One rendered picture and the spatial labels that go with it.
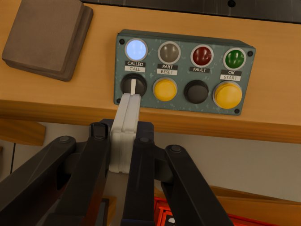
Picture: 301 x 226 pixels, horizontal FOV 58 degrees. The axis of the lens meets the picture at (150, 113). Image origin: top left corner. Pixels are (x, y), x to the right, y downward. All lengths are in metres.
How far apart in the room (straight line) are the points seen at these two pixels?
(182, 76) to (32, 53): 0.17
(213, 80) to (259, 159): 1.04
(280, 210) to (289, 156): 0.94
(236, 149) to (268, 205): 0.85
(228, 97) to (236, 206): 0.19
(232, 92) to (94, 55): 0.17
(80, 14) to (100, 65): 0.06
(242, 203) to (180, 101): 0.20
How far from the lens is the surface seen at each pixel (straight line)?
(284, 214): 0.48
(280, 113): 0.37
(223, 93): 0.30
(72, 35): 0.34
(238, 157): 1.30
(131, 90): 0.29
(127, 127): 0.17
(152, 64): 0.30
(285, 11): 0.43
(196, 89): 0.30
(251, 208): 0.45
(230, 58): 0.30
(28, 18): 0.36
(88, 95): 0.33
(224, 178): 1.28
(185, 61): 0.30
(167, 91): 0.29
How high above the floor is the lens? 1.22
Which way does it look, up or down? 78 degrees down
